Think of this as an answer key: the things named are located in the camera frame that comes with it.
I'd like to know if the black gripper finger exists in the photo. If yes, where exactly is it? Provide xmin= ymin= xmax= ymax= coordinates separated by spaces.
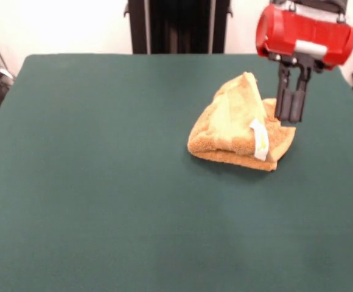
xmin=289 ymin=66 xmax=313 ymax=123
xmin=274 ymin=60 xmax=298 ymax=120

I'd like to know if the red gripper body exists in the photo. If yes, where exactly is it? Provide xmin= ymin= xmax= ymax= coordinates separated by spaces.
xmin=255 ymin=2 xmax=353 ymax=73

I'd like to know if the orange terry towel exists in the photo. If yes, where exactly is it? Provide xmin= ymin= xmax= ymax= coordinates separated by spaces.
xmin=187 ymin=71 xmax=297 ymax=172

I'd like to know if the dark green table cloth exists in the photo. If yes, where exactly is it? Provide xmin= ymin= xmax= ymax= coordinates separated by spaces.
xmin=0 ymin=53 xmax=353 ymax=292

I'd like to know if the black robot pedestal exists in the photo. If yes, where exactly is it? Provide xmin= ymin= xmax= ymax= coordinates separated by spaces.
xmin=123 ymin=0 xmax=234 ymax=55

